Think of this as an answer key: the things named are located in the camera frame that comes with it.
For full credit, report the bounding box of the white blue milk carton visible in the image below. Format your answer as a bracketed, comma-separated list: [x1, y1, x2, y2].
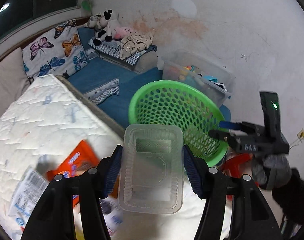
[8, 167, 49, 231]

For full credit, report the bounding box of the orange snack wrapper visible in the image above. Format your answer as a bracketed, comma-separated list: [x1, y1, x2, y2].
[46, 140, 122, 214]

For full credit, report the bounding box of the clear plastic tray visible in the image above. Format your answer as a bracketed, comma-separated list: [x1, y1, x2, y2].
[118, 124, 183, 214]

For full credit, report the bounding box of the right grey gloved hand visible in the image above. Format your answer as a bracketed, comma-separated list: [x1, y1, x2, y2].
[251, 154, 292, 191]

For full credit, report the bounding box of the clear plastic storage box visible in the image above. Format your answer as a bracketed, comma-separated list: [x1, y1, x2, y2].
[162, 49, 236, 107]

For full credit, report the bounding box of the green plastic basket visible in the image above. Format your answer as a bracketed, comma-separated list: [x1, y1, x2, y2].
[128, 80, 228, 166]

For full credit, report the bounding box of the spotted cream cloth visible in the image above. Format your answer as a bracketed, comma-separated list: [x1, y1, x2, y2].
[119, 31, 153, 60]

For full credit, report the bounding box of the blue patterned folded blanket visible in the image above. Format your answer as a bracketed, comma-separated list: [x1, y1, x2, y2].
[88, 37, 157, 66]

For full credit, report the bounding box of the pink plush toy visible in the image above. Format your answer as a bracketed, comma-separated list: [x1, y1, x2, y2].
[114, 27, 136, 40]

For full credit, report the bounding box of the grey pillow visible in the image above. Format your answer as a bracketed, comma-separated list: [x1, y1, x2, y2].
[0, 48, 30, 117]

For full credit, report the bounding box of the cow plush toy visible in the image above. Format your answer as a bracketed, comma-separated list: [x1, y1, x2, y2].
[84, 9, 121, 46]

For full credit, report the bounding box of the right butterfly pillow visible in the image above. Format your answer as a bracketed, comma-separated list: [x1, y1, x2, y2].
[22, 19, 90, 79]

